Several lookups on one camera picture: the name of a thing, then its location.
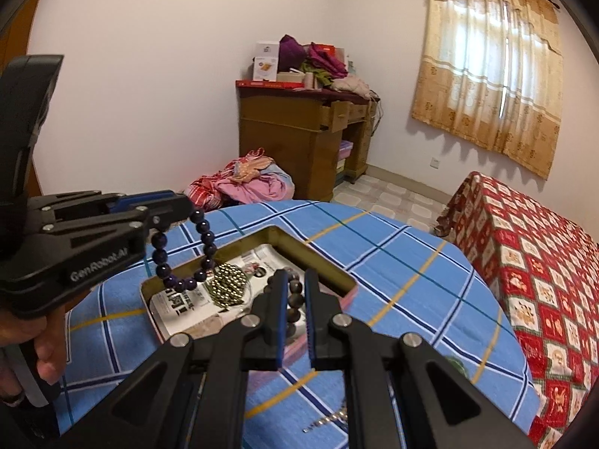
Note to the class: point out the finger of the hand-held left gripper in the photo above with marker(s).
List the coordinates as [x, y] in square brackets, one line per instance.
[140, 199]
[164, 215]

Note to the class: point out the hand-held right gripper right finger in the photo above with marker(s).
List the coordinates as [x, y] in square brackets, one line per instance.
[314, 332]

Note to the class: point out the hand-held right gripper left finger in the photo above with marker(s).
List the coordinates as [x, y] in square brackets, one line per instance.
[279, 332]

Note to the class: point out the pink tin box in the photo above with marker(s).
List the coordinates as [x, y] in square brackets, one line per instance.
[299, 245]

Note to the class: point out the person's left hand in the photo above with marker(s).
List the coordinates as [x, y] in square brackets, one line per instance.
[51, 346]

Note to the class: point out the pile of striped pink clothes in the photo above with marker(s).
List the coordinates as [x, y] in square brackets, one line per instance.
[243, 182]

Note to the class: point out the printed paper sheet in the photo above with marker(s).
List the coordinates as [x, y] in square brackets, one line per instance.
[187, 308]

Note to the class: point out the blue plaid tablecloth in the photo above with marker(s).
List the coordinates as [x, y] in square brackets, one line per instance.
[397, 280]

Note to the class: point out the brown wooden desk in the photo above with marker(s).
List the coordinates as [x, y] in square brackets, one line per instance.
[281, 145]

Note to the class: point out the flat red box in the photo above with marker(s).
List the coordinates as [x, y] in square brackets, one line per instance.
[266, 84]

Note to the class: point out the plastic storage drawers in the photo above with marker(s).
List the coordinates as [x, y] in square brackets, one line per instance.
[345, 161]

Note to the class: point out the white cardboard box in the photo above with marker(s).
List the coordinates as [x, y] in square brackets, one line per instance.
[266, 61]

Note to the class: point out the small tan cardboard box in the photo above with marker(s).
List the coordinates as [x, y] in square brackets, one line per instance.
[289, 77]

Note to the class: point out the purple cloth bundle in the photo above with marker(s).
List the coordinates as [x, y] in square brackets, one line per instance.
[291, 51]

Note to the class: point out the bed with red patterned sheet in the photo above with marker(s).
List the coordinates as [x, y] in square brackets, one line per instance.
[538, 266]

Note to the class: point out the beige patterned curtain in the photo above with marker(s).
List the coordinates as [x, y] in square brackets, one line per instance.
[486, 65]

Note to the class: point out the dark curtain rod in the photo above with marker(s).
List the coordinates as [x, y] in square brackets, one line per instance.
[550, 0]

